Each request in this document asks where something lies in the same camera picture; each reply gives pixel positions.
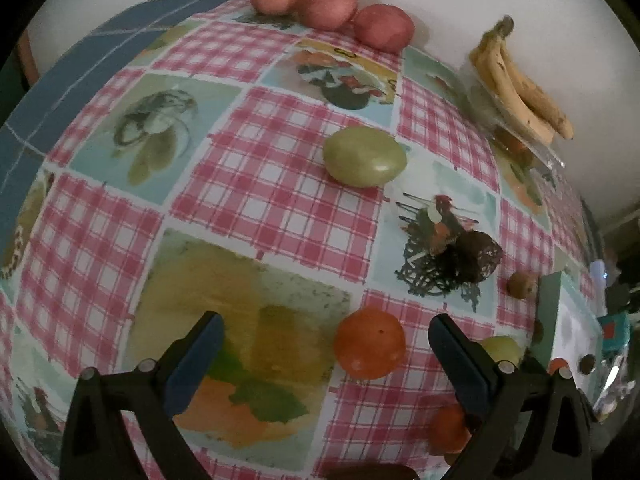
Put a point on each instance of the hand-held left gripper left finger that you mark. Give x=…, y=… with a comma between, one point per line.
x=197, y=360

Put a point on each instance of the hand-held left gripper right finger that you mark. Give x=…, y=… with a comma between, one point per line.
x=460, y=365

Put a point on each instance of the round green fruit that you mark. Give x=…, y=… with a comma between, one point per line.
x=500, y=347

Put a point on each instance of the small orange tangerine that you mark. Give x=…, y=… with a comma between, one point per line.
x=447, y=427

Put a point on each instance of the large orange tangerine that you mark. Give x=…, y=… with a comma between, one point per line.
x=369, y=342

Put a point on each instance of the white tray with teal rim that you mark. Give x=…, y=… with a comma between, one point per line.
x=575, y=325

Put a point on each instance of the dark brown avocado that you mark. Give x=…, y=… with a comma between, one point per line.
x=370, y=472

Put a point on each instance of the green mango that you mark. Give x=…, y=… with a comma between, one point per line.
x=364, y=156

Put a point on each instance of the brown longan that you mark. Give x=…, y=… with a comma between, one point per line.
x=521, y=285

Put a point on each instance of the small dark avocado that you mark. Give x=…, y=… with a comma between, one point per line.
x=587, y=362

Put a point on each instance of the teal box with red mark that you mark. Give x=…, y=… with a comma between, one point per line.
x=611, y=332

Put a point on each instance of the black charger adapter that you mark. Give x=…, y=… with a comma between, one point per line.
x=622, y=294

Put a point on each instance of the clear plastic container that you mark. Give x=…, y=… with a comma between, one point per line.
x=482, y=105

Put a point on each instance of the yellow banana bunch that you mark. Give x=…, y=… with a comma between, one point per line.
x=505, y=90

